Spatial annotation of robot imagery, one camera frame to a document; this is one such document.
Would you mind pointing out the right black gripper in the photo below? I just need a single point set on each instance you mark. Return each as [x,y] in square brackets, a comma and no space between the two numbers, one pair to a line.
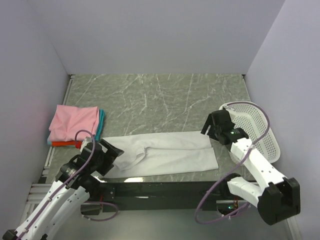
[209,122]

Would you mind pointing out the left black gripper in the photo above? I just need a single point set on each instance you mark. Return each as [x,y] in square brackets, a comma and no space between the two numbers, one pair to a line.
[111,153]

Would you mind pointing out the white t shirt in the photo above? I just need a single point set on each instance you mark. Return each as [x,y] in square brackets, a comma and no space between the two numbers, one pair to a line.
[162,153]

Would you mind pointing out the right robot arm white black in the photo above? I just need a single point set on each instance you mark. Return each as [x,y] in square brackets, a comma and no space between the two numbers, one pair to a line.
[275,196]

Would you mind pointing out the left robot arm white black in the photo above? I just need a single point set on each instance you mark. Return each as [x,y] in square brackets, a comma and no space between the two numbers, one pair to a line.
[73,185]

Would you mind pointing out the orange folded t shirt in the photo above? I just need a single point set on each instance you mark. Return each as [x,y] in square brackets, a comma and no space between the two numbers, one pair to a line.
[72,143]

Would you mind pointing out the teal folded t shirt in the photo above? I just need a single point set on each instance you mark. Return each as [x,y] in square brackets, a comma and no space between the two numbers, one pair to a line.
[99,128]

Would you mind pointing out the white perforated plastic basket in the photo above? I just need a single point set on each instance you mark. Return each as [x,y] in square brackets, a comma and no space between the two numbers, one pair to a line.
[247,116]

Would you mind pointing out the pink folded t shirt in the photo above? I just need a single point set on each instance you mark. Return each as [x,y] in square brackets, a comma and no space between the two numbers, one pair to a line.
[71,123]

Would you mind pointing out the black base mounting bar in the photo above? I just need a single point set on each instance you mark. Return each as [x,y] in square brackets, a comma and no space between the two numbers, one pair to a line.
[138,196]

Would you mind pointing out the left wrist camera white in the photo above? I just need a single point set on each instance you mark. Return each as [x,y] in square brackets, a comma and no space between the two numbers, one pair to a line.
[85,142]

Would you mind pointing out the aluminium extrusion rail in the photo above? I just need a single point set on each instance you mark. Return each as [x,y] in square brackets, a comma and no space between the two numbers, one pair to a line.
[37,192]

